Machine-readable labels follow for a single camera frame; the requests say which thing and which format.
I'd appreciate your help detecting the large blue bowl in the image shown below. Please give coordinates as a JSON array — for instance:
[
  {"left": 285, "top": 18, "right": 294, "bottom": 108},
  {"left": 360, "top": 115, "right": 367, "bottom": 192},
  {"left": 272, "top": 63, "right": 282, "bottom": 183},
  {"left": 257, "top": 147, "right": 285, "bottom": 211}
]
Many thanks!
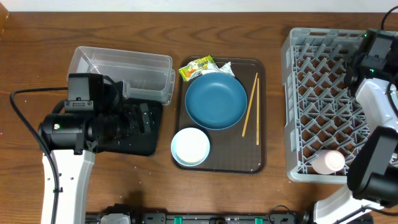
[{"left": 185, "top": 73, "right": 248, "bottom": 130}]

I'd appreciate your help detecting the wooden chopstick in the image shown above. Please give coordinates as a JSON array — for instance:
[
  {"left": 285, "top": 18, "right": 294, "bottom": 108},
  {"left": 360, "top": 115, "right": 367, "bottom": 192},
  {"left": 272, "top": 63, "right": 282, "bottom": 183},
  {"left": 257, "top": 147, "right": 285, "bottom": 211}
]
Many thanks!
[
  {"left": 242, "top": 73, "right": 258, "bottom": 137},
  {"left": 256, "top": 78, "right": 260, "bottom": 146}
]

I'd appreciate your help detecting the pink cup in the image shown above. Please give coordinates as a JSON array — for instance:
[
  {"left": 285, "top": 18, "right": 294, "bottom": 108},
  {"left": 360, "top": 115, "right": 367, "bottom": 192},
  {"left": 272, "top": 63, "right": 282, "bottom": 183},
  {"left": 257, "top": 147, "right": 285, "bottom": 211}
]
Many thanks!
[{"left": 310, "top": 150, "right": 345, "bottom": 175}]

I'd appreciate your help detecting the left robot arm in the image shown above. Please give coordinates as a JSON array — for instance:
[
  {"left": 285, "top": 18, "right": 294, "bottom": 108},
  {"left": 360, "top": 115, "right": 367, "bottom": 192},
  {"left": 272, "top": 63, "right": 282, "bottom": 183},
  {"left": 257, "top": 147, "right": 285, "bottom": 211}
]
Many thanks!
[{"left": 39, "top": 73, "right": 163, "bottom": 223}]

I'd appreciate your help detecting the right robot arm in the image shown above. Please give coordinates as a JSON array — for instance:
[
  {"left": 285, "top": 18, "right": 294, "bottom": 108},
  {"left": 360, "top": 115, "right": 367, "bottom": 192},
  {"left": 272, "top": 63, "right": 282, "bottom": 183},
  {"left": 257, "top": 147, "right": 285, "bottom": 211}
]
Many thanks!
[{"left": 303, "top": 29, "right": 397, "bottom": 223}]

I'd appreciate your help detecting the grey dishwasher rack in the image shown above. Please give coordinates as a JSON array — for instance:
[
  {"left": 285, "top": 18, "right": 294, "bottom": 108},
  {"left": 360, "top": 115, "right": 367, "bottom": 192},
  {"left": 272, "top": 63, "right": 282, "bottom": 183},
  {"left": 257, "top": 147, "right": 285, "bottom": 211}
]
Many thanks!
[{"left": 280, "top": 27, "right": 398, "bottom": 184}]

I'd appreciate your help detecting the black plastic tray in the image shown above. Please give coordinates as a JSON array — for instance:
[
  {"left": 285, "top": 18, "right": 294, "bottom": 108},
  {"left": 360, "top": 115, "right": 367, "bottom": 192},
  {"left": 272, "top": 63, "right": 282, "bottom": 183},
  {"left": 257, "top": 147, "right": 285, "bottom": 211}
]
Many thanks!
[{"left": 89, "top": 98, "right": 163, "bottom": 156}]

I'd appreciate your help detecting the clear plastic bin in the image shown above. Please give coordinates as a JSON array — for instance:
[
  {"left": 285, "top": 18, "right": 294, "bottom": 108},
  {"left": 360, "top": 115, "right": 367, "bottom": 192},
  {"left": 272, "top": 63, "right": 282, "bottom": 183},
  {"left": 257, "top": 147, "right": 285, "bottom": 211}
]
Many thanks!
[{"left": 68, "top": 46, "right": 175, "bottom": 105}]

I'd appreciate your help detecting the light blue rice bowl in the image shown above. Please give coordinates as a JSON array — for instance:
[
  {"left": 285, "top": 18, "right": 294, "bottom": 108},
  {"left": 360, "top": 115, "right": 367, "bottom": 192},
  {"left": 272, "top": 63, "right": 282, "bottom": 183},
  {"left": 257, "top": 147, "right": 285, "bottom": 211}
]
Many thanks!
[{"left": 170, "top": 128, "right": 210, "bottom": 167}]

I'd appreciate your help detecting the yellow green snack wrapper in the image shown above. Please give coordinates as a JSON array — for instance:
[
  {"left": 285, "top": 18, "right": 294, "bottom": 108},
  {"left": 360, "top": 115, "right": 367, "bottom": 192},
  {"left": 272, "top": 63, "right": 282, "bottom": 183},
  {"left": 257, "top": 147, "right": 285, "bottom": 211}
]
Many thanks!
[{"left": 178, "top": 55, "right": 215, "bottom": 82}]

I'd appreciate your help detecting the crumpled white tissue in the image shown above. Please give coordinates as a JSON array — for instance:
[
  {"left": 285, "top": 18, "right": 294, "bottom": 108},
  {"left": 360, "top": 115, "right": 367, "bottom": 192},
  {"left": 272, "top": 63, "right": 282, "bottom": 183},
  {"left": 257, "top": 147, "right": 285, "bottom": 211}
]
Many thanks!
[{"left": 201, "top": 62, "right": 235, "bottom": 77}]

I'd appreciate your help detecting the brown serving tray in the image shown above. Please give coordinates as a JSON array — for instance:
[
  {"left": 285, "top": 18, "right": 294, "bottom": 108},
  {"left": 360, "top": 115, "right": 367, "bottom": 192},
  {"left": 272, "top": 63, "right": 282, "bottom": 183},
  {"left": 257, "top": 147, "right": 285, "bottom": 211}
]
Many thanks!
[{"left": 172, "top": 57, "right": 267, "bottom": 174}]

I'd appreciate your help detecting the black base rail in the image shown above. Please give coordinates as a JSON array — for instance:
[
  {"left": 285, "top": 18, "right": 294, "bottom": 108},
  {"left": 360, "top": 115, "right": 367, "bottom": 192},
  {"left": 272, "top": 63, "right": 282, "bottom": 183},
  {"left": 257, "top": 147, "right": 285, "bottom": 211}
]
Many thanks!
[{"left": 84, "top": 203, "right": 312, "bottom": 224}]

